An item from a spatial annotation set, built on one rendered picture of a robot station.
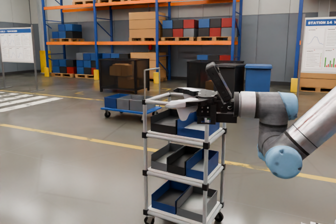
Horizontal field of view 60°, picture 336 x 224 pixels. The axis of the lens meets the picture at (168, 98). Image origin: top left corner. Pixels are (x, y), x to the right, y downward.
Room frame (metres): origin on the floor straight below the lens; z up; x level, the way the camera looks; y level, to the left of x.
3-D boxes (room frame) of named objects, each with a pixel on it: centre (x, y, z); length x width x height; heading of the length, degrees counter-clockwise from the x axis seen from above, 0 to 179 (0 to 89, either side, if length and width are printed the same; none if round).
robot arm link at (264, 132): (0.77, -0.29, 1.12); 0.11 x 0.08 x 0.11; 170
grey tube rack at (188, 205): (2.07, -0.13, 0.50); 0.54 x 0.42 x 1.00; 62
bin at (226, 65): (6.28, -1.31, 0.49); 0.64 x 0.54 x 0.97; 145
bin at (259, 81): (6.02, -1.87, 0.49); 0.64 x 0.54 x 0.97; 162
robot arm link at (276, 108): (0.79, -0.30, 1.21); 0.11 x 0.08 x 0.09; 80
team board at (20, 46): (8.96, 4.59, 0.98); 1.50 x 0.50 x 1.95; 65
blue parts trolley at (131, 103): (5.46, 0.70, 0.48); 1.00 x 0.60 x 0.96; 63
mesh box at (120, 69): (8.71, 1.30, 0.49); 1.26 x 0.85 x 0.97; 67
